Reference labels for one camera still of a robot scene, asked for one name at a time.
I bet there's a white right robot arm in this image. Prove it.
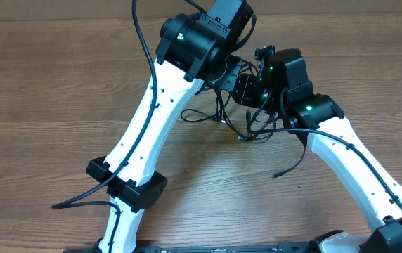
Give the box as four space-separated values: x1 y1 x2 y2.
232 46 402 252

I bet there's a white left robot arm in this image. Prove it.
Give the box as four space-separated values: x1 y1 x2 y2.
86 1 256 252

